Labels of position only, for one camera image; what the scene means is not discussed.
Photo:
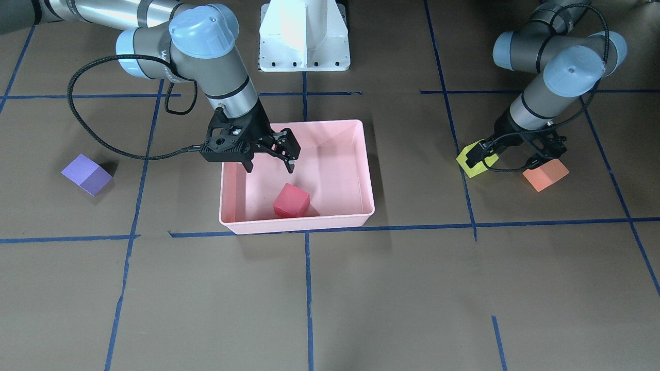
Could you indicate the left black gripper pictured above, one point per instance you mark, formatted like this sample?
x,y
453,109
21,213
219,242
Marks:
x,y
508,128

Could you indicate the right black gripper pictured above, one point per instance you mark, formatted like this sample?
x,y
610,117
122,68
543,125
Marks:
x,y
259,129

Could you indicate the yellow foam block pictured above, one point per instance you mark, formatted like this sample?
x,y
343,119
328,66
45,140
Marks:
x,y
473,160

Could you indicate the red foam block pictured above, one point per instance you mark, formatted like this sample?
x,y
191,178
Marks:
x,y
291,202

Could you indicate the purple foam block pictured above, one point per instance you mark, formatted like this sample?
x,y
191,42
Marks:
x,y
87,174

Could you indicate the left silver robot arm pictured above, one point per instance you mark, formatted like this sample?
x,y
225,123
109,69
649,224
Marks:
x,y
566,67

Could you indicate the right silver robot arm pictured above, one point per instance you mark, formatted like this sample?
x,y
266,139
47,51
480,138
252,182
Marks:
x,y
181,43

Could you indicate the pink plastic bin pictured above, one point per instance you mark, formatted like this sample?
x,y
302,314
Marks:
x,y
333,168

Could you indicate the orange foam block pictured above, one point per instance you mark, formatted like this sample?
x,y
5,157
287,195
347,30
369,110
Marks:
x,y
546,175

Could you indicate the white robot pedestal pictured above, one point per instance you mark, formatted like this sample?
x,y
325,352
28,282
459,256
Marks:
x,y
304,36

